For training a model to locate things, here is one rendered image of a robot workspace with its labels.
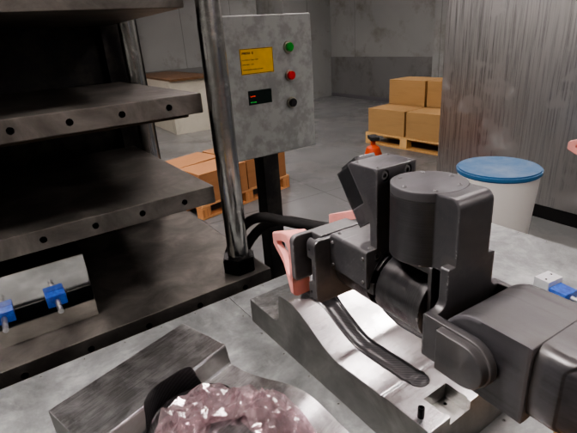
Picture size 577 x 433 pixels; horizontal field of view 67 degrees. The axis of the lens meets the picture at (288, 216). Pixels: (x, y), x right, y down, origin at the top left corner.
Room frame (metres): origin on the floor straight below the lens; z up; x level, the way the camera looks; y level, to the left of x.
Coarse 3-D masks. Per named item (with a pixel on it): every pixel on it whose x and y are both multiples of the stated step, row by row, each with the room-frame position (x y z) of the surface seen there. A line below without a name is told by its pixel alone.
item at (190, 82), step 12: (156, 72) 9.75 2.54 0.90; (168, 72) 9.44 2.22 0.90; (180, 72) 9.14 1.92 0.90; (156, 84) 8.06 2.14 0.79; (168, 84) 7.45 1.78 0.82; (180, 84) 7.54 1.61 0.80; (192, 84) 7.64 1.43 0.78; (204, 84) 7.74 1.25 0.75; (204, 96) 7.73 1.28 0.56; (204, 108) 7.71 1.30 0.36; (168, 120) 7.75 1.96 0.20; (180, 120) 7.49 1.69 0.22; (192, 120) 7.59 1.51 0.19; (204, 120) 7.70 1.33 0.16; (180, 132) 7.47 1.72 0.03
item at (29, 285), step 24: (0, 264) 0.93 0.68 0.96; (24, 264) 0.92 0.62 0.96; (48, 264) 0.92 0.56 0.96; (72, 264) 0.94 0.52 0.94; (0, 288) 0.86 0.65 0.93; (24, 288) 0.88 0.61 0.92; (48, 288) 0.91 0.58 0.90; (72, 288) 0.93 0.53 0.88; (24, 312) 0.88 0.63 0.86; (48, 312) 0.90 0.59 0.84; (72, 312) 0.93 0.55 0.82; (96, 312) 0.96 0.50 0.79; (0, 336) 0.84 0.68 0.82; (24, 336) 0.87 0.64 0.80
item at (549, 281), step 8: (544, 272) 0.89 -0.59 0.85; (552, 272) 0.89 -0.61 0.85; (536, 280) 0.88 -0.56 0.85; (544, 280) 0.86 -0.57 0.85; (552, 280) 0.86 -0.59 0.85; (560, 280) 0.87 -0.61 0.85; (544, 288) 0.85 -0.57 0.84; (552, 288) 0.85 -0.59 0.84; (560, 288) 0.84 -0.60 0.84; (568, 288) 0.84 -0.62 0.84; (568, 296) 0.82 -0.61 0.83; (576, 296) 0.83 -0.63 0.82
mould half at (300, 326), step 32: (288, 288) 0.90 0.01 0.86; (256, 320) 0.84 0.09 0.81; (288, 320) 0.73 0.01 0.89; (320, 320) 0.68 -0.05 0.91; (384, 320) 0.70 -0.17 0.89; (288, 352) 0.74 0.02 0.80; (320, 352) 0.64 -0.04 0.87; (352, 352) 0.63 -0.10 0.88; (416, 352) 0.61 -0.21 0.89; (352, 384) 0.57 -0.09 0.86; (384, 384) 0.54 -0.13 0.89; (448, 384) 0.53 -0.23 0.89; (384, 416) 0.51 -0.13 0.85; (416, 416) 0.47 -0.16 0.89; (448, 416) 0.47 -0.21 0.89; (480, 416) 0.51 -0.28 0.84
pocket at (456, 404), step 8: (440, 392) 0.53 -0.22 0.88; (448, 392) 0.53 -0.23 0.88; (456, 392) 0.52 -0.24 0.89; (432, 400) 0.52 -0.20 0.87; (440, 400) 0.52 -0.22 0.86; (448, 400) 0.52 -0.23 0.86; (456, 400) 0.52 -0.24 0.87; (464, 400) 0.51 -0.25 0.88; (440, 408) 0.51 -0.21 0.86; (448, 408) 0.51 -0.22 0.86; (456, 408) 0.51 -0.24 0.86; (464, 408) 0.49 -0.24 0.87; (456, 416) 0.48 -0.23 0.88
